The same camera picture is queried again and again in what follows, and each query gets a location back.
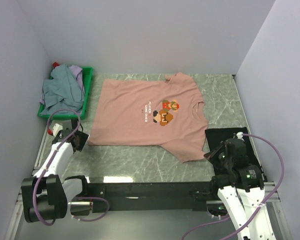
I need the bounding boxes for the pink printed t-shirt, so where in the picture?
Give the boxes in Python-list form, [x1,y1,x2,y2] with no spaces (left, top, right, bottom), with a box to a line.
[88,72,208,163]

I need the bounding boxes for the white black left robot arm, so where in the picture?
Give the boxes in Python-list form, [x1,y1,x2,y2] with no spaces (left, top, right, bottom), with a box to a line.
[21,119,90,226]

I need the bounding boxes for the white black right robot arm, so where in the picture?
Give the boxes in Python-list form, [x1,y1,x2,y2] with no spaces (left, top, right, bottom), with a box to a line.
[205,138,276,240]

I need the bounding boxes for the black folded t-shirt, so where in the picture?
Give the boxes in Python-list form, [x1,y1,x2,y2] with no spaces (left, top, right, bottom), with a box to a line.
[204,126,267,182]

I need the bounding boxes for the grey-blue t-shirt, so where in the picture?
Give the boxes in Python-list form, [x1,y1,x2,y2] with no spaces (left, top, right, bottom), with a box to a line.
[41,64,85,115]

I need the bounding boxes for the black base beam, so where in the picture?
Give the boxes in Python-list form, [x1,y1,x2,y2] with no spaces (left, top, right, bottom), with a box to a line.
[75,181,222,213]

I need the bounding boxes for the green plastic bin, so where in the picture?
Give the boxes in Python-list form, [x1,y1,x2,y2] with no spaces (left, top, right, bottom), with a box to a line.
[37,64,93,120]

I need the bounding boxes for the red garment in bin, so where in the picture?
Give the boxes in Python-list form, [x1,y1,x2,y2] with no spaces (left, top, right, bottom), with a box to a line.
[52,62,59,68]

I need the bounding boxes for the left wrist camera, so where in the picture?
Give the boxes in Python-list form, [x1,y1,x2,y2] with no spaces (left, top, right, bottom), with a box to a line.
[47,123,63,137]

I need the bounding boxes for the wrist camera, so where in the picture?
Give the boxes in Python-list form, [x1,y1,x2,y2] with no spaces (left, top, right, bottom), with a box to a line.
[47,123,63,137]
[236,132,244,140]

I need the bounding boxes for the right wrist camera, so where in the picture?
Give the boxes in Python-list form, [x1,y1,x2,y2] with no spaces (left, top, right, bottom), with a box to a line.
[236,132,244,140]

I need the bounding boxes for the aluminium frame rail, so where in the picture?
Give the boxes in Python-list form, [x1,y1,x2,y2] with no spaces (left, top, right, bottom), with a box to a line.
[31,127,280,202]

